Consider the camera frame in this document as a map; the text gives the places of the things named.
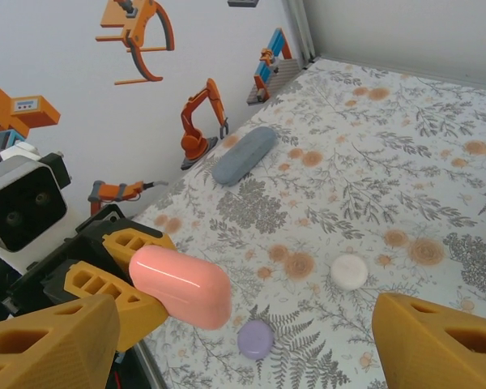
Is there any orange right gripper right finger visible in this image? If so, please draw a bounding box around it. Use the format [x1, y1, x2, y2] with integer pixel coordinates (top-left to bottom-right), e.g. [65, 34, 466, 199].
[370, 291, 486, 389]

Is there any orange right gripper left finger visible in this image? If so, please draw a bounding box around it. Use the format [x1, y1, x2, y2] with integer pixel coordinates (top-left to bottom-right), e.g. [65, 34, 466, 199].
[0, 293, 122, 389]

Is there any pink earbud charging case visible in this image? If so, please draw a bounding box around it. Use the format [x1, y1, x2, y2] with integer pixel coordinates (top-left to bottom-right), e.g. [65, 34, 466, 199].
[128, 246, 232, 330]

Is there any purple earbud charging case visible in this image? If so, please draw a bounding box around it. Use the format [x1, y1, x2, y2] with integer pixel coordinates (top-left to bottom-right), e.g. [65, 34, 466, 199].
[237, 319, 275, 361]

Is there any white earbud charging case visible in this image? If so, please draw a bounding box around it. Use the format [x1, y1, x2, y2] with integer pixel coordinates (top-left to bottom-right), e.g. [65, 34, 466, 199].
[330, 254, 369, 291]

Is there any blue-grey glasses case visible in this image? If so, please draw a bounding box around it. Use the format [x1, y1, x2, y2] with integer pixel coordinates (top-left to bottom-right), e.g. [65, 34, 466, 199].
[211, 126, 279, 187]

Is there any floral patterned table cloth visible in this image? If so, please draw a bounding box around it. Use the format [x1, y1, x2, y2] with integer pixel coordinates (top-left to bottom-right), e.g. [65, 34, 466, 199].
[135, 56, 486, 389]

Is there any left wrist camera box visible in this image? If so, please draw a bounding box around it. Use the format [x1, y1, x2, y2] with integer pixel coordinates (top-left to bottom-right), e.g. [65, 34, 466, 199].
[0, 141, 73, 254]

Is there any orange box wall sticker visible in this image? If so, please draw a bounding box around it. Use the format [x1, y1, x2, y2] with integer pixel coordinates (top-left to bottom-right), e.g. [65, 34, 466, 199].
[0, 88, 62, 141]

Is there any orange claw wall sticker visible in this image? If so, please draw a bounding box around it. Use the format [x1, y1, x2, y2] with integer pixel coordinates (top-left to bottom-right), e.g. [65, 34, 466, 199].
[95, 0, 176, 86]

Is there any blue orange machine wall sticker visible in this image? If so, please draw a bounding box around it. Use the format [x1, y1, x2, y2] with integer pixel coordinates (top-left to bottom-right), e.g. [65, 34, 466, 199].
[245, 27, 300, 107]

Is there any aluminium frame post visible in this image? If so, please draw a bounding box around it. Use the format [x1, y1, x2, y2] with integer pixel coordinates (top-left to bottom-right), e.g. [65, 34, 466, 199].
[281, 0, 322, 66]

